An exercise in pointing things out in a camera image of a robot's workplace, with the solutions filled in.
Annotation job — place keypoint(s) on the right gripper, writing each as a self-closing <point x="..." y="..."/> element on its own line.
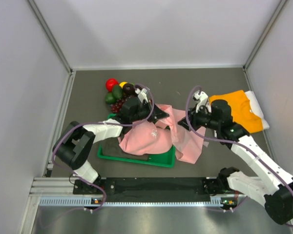
<point x="193" y="117"/>

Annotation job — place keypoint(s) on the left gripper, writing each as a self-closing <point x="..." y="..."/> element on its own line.
<point x="158" y="114"/>

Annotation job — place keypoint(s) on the pink plastic bag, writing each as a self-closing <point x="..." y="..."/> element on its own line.
<point x="188" y="146"/>

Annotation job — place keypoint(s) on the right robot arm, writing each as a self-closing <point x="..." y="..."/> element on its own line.
<point x="274" y="189"/>

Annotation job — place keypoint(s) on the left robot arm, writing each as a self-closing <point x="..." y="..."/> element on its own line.
<point x="74" y="145"/>

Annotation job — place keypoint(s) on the pink baseball cap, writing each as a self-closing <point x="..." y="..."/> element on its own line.
<point x="146" y="138"/>

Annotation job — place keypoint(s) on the dark brown fruit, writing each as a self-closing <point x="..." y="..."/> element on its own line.
<point x="128" y="89"/>

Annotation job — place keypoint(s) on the green plastic tray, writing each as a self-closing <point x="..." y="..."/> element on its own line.
<point x="166" y="159"/>

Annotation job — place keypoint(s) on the dark red grape bunch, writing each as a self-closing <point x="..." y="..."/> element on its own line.
<point x="116" y="107"/>

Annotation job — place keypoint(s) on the green avocado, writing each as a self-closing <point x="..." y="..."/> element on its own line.
<point x="117" y="91"/>

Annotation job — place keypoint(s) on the yellow lemon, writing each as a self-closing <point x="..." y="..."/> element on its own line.
<point x="122" y="84"/>

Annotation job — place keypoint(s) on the red tomato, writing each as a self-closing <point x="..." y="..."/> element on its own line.
<point x="110" y="83"/>

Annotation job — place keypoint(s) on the dark olive folded cloth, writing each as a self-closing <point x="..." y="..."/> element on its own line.
<point x="110" y="147"/>

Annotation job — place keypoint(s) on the orange folded t-shirt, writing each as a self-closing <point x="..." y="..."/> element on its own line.
<point x="241" y="110"/>

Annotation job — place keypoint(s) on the white folded cloth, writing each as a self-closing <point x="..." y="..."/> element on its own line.
<point x="256" y="109"/>

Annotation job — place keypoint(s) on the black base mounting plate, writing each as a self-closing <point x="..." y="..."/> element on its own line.
<point x="120" y="185"/>

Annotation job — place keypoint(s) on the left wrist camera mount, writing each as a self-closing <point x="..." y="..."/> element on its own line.
<point x="142" y="95"/>

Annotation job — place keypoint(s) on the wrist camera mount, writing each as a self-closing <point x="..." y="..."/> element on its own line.
<point x="142" y="95"/>
<point x="202" y="101"/>

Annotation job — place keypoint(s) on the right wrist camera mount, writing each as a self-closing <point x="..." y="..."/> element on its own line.
<point x="202" y="101"/>

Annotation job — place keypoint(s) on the grey slotted cable duct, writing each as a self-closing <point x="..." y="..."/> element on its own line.
<point x="94" y="202"/>

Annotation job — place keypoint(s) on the aluminium frame rail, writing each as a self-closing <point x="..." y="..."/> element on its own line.
<point x="72" y="186"/>

